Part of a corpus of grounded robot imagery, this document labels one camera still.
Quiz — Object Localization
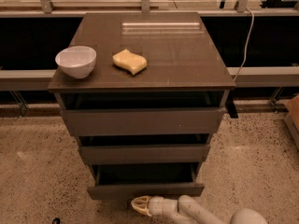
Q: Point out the cardboard box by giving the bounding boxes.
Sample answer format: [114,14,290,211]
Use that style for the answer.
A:
[284,95,299,149]

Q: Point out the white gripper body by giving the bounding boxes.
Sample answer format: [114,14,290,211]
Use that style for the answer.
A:
[148,196,178,217]

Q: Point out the metal railing frame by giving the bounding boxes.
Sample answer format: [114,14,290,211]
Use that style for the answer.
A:
[0,0,299,91]

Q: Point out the white cable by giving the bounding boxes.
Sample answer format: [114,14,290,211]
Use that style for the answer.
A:
[233,7,255,82]

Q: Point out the grey drawer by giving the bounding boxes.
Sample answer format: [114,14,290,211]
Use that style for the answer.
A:
[87,163,204,200]
[62,108,225,136]
[78,144,210,165]

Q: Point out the yellow ribbed gripper finger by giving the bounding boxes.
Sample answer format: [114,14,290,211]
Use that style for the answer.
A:
[131,196,151,217]

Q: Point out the grey top drawer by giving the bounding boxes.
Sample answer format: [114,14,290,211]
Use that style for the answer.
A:
[62,108,225,136]

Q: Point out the grey middle drawer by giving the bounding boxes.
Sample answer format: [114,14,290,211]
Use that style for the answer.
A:
[78,144,210,165]

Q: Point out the yellow wavy sponge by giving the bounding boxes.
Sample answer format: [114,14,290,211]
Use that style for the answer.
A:
[112,49,148,76]

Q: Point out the small black object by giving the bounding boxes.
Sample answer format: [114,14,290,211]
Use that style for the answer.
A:
[51,217,60,224]

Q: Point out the white ceramic bowl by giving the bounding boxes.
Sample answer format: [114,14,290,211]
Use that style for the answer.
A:
[55,46,97,78]

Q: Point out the grey drawer cabinet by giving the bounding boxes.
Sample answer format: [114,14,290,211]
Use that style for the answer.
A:
[48,11,236,182]

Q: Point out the grey bottom drawer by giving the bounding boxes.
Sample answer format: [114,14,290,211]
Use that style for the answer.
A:
[87,163,204,200]

